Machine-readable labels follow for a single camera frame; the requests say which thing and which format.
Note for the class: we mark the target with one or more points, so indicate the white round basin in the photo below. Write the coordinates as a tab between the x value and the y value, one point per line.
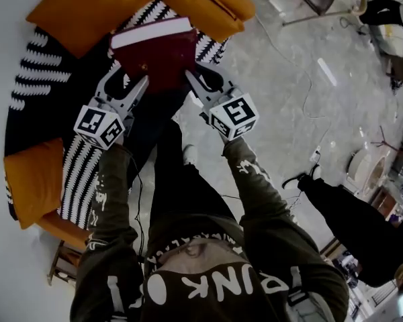
364	169

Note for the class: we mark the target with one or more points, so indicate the orange sofa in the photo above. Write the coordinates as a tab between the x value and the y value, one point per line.
215	8

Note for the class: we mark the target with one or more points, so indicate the black and white patterned blanket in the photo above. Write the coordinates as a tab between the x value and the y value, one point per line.
33	62

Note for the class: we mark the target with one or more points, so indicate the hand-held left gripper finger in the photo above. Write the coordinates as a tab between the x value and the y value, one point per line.
104	84
136	94

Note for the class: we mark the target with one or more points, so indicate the person's left forearm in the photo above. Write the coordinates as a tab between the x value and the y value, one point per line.
112	186

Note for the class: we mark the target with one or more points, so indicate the person's legs in dark trousers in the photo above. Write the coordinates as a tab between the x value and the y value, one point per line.
174	179

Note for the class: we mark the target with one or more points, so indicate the person's white shoe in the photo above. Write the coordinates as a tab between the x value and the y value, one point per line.
189	154

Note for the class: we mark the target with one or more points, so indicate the white power strip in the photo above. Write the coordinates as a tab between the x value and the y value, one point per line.
315	153

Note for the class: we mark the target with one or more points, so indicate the small wooden cabinet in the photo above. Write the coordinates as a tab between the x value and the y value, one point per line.
384	203

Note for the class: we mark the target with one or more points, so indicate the orange back cushion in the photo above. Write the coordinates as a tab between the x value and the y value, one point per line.
87	12

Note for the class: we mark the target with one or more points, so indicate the metal frame chair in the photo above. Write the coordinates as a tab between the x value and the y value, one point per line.
325	13

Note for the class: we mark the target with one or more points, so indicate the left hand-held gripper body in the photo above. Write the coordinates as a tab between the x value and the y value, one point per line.
99	124

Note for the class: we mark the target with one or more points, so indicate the dark red hardcover book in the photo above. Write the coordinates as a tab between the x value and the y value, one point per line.
154	52

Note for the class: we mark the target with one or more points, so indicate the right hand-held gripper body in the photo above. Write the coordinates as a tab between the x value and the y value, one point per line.
235	116

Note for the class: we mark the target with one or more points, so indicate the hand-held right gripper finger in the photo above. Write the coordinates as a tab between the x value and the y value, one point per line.
218	77
198	87

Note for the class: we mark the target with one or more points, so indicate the person's torso in dark shirt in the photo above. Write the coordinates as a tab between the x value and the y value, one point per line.
221	280

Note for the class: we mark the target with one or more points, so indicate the dark coat stand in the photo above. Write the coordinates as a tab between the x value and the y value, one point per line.
386	139

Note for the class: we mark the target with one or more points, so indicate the person's right forearm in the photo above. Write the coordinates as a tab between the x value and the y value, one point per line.
255	179

